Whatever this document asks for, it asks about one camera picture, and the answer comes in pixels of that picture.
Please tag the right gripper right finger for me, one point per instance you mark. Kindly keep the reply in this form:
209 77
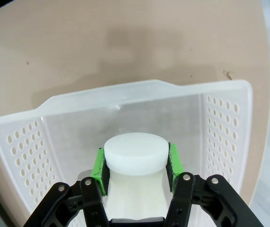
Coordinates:
182 201

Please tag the white perforated plastic basket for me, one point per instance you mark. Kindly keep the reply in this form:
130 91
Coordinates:
149 113

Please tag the white plastic Erlenmeyer flask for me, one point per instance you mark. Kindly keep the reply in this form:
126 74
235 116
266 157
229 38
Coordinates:
136 151

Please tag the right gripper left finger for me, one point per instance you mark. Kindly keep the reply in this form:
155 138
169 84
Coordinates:
91 201

